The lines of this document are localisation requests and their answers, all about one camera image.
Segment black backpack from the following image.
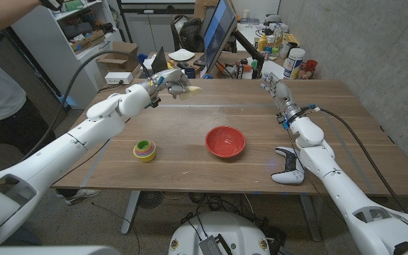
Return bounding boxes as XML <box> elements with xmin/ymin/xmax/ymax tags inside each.
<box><xmin>170</xmin><ymin>14</ymin><xmax>205</xmax><ymax>53</ymax></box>

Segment black floor cable bundle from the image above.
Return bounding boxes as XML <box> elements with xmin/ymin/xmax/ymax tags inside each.
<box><xmin>181</xmin><ymin>193</ymin><xmax>286</xmax><ymax>245</ymax></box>

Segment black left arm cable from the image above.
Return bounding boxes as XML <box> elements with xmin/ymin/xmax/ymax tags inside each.
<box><xmin>19</xmin><ymin>49</ymin><xmax>152</xmax><ymax>162</ymax></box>

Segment white wipes canister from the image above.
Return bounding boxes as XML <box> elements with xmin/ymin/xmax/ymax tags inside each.
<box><xmin>283</xmin><ymin>47</ymin><xmax>306</xmax><ymax>80</ymax></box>

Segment white power box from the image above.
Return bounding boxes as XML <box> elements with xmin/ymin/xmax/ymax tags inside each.
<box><xmin>104</xmin><ymin>72</ymin><xmax>134</xmax><ymax>86</ymax></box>

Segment black laptop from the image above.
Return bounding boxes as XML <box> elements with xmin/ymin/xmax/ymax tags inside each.
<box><xmin>139</xmin><ymin>46</ymin><xmax>170</xmax><ymax>77</ymax></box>

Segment printed brown cardboard box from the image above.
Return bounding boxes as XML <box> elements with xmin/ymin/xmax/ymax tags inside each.
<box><xmin>69</xmin><ymin>29</ymin><xmax>106</xmax><ymax>53</ymax></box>

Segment grey table leg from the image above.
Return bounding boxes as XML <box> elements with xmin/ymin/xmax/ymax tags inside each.
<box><xmin>120</xmin><ymin>190</ymin><xmax>141</xmax><ymax>235</ymax></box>
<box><xmin>298</xmin><ymin>193</ymin><xmax>322</xmax><ymax>242</ymax></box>

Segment white plate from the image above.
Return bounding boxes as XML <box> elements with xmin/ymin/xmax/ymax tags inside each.
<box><xmin>168</xmin><ymin>48</ymin><xmax>196</xmax><ymax>62</ymax></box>

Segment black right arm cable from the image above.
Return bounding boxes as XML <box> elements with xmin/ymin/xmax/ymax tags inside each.
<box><xmin>308</xmin><ymin>104</ymin><xmax>408</xmax><ymax>215</ymax></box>

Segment white shelf unit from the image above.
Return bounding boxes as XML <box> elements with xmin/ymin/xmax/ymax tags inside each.
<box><xmin>7</xmin><ymin>0</ymin><xmax>123</xmax><ymax>110</ymax></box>

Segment person's bare forearm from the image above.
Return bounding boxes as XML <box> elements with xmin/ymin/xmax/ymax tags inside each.
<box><xmin>0</xmin><ymin>0</ymin><xmax>44</xmax><ymax>42</ymax></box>

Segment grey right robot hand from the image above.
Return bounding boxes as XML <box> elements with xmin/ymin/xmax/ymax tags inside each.
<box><xmin>260</xmin><ymin>72</ymin><xmax>302</xmax><ymax>123</ymax></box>

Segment yellow sponge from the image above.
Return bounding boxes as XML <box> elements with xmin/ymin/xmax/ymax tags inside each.
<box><xmin>179</xmin><ymin>84</ymin><xmax>203</xmax><ymax>101</ymax></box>

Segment computer monitor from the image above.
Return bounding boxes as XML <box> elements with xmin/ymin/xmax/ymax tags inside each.
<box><xmin>202</xmin><ymin>0</ymin><xmax>239</xmax><ymax>74</ymax></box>

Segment yellow squeeze bottle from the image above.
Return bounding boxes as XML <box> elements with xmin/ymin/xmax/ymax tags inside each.
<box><xmin>257</xmin><ymin>33</ymin><xmax>268</xmax><ymax>52</ymax></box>

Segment white robot torso base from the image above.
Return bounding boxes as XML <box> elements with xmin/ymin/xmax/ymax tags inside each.
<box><xmin>168</xmin><ymin>211</ymin><xmax>271</xmax><ymax>255</ymax></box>

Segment white game controller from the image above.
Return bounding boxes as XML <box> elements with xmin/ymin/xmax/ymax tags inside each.
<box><xmin>271</xmin><ymin>146</ymin><xmax>306</xmax><ymax>185</ymax></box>

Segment stack of colourful plastic cups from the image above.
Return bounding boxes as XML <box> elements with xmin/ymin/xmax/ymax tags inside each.
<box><xmin>132</xmin><ymin>139</ymin><xmax>157</xmax><ymax>164</ymax></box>

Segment open cardboard box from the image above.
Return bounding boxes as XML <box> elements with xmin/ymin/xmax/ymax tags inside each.
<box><xmin>96</xmin><ymin>41</ymin><xmax>141</xmax><ymax>74</ymax></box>

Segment red bowl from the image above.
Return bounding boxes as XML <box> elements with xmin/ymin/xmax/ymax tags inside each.
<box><xmin>205</xmin><ymin>125</ymin><xmax>247</xmax><ymax>159</ymax></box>

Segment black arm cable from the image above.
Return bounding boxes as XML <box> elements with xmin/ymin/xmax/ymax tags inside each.
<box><xmin>308</xmin><ymin>104</ymin><xmax>408</xmax><ymax>215</ymax></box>
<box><xmin>19</xmin><ymin>49</ymin><xmax>152</xmax><ymax>162</ymax></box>

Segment black teleoperation glove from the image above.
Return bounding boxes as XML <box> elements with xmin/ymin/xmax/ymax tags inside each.
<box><xmin>39</xmin><ymin>0</ymin><xmax>65</xmax><ymax>11</ymax></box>

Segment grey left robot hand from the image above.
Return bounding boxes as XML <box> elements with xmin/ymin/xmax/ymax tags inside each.
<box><xmin>143</xmin><ymin>68</ymin><xmax>193</xmax><ymax>102</ymax></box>

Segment grey cabinet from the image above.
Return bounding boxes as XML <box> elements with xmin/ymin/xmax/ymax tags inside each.
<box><xmin>120</xmin><ymin>3</ymin><xmax>196</xmax><ymax>56</ymax></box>

